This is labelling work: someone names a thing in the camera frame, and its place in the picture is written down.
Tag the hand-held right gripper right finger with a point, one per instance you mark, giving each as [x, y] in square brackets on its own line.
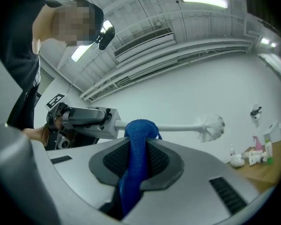
[189, 196]

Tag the white ceiling air conditioner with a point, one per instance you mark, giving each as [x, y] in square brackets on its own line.
[145, 42]

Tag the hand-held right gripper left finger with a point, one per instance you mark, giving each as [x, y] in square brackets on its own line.
[75, 179]

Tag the white bottle with green label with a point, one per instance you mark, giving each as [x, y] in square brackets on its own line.
[268, 147]

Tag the white ceiling pipe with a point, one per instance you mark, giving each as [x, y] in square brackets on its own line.
[168, 55]

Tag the person's left forearm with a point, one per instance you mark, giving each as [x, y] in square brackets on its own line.
[34, 133]

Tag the white crumpled cloth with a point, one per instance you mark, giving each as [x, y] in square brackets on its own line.
[237, 161]

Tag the person's head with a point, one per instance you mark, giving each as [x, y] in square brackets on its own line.
[70, 22]

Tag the pink spray bottle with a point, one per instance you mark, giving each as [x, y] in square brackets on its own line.
[257, 143]

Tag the black head-worn camera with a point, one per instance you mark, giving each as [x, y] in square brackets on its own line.
[105, 37]

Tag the white spray bottle lying down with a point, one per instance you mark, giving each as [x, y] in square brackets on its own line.
[256, 159]

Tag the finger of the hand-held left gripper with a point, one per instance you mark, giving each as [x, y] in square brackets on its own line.
[107, 129]
[84, 116]

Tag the blue cloth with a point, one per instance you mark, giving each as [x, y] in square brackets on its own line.
[137, 160]

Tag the white toilet brush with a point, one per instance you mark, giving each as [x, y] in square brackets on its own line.
[178, 126]

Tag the person's black shirt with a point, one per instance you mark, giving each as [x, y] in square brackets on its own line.
[16, 32]

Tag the person's black trousers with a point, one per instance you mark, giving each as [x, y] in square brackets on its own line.
[23, 107]

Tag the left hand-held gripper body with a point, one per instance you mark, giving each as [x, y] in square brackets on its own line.
[55, 138]

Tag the small ceiling light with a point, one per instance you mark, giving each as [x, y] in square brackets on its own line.
[265, 40]
[273, 44]

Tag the wall-mounted camera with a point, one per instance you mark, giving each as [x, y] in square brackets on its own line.
[256, 112]

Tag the small clear bottle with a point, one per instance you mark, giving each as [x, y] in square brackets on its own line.
[232, 150]

